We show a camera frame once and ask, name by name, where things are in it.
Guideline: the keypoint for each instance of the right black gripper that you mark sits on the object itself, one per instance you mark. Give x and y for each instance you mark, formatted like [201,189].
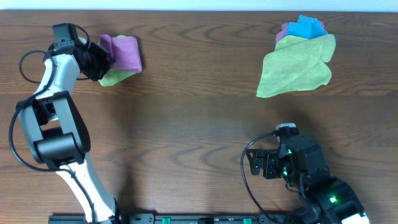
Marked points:
[270,157]

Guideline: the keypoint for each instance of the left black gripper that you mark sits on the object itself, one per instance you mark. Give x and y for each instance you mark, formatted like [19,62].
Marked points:
[105,61]

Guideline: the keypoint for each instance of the purple microfiber cloth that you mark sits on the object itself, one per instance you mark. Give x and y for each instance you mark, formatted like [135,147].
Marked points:
[124,50]

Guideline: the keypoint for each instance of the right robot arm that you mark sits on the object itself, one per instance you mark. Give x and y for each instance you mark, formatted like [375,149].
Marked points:
[332,202]

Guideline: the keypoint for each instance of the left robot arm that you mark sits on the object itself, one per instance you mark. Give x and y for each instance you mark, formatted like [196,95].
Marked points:
[54,129]

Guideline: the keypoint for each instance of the folded light green cloth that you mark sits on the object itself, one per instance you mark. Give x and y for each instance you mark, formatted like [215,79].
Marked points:
[114,76]

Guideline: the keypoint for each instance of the olive green cloth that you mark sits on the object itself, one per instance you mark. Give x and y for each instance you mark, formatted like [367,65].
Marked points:
[296,64]

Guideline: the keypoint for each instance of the blue cloth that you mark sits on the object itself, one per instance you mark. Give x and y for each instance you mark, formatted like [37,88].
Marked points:
[306,27]

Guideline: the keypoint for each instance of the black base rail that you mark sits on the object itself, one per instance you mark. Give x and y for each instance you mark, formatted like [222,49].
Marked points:
[149,218]

